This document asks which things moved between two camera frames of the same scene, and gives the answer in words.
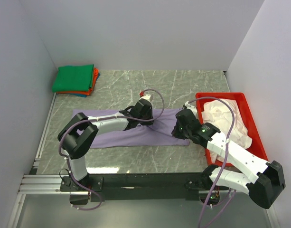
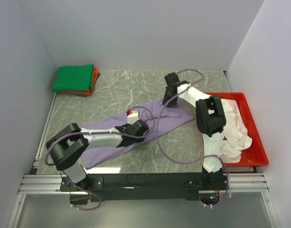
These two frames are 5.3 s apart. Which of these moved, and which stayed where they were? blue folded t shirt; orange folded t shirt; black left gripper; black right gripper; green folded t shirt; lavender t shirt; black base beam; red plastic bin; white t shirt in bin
Moved: black left gripper; black right gripper; lavender t shirt
Stayed: white t shirt in bin; blue folded t shirt; red plastic bin; orange folded t shirt; green folded t shirt; black base beam
